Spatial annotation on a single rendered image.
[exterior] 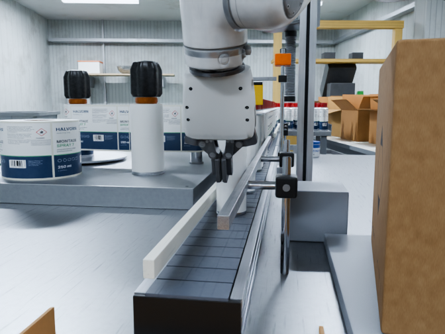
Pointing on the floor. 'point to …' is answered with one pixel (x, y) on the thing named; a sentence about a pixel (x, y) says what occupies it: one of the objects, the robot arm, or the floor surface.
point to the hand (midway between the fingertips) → (222, 167)
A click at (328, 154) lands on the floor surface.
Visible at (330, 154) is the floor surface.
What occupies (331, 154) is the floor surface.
